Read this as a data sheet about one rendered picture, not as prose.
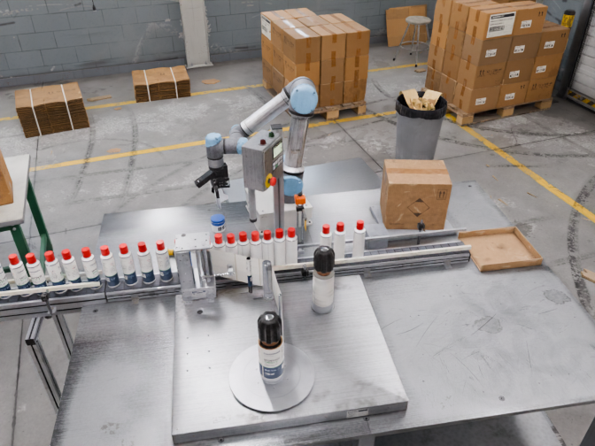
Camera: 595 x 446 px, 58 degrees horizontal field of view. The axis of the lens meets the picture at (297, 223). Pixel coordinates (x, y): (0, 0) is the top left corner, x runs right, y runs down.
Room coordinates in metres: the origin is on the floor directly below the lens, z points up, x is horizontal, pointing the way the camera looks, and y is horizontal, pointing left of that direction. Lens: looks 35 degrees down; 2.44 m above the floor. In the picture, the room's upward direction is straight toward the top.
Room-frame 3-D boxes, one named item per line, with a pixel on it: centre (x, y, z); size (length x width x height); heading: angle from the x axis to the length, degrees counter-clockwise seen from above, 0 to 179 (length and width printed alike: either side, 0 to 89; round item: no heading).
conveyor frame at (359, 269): (1.87, 0.02, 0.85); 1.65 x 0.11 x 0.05; 99
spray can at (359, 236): (1.92, -0.28, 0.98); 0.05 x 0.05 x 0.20
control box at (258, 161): (1.94, 0.14, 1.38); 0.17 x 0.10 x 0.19; 154
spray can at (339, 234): (1.91, -0.19, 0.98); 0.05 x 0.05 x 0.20
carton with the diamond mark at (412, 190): (2.30, -0.59, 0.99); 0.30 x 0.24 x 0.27; 88
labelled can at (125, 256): (1.76, 0.72, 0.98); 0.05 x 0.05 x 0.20
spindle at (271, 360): (1.25, 0.09, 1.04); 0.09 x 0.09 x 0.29
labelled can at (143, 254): (1.77, 0.65, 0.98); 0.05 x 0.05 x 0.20
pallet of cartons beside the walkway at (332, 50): (5.93, -0.17, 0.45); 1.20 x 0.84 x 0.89; 21
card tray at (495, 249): (2.03, -0.97, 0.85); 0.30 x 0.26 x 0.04; 99
